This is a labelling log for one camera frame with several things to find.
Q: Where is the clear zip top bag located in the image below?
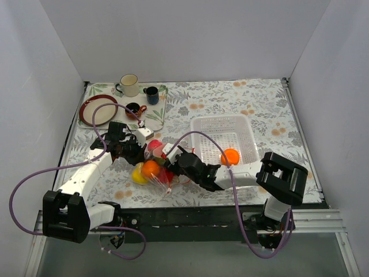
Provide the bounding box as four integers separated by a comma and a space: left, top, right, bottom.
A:
131, 139, 191, 197

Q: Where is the fake orange half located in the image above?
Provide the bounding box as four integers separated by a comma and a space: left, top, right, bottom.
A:
220, 148, 240, 165

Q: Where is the white plastic basket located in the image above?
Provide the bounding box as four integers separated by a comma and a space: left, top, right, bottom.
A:
190, 114, 261, 177

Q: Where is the fake red apple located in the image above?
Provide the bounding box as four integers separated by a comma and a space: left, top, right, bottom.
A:
147, 139, 163, 152

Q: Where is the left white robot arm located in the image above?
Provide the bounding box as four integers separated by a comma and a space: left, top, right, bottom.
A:
42, 122, 154, 243

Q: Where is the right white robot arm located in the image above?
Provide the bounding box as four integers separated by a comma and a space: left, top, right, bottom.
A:
162, 144, 308, 229

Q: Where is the fake whole orange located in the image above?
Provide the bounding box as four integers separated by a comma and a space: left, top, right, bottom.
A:
141, 160, 160, 179

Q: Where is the fake yellow lemon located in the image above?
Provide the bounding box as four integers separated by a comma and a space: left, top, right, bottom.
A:
131, 162, 148, 185

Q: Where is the orange patterned cup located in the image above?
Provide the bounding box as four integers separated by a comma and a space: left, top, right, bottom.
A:
125, 102, 147, 120

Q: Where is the red rimmed plate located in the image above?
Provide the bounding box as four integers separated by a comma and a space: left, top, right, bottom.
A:
78, 94, 118, 126

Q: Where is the floral serving tray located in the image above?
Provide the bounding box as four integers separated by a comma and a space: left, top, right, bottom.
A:
77, 83, 169, 131

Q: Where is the dark blue cup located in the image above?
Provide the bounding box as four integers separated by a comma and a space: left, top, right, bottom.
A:
143, 86, 159, 105

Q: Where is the cream enamel mug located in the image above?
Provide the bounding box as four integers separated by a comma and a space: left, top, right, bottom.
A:
115, 74, 140, 97

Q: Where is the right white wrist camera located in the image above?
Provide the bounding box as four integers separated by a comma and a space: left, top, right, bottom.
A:
162, 143, 182, 164

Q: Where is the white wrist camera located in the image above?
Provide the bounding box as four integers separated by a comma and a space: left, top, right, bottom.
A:
162, 143, 182, 164
134, 122, 155, 147

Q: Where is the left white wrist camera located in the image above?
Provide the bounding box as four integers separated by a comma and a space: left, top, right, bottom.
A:
134, 122, 155, 147

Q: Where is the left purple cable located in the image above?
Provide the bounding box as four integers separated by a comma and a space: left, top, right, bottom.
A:
9, 103, 147, 260

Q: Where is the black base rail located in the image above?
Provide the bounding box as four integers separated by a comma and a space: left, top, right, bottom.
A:
86, 203, 329, 245

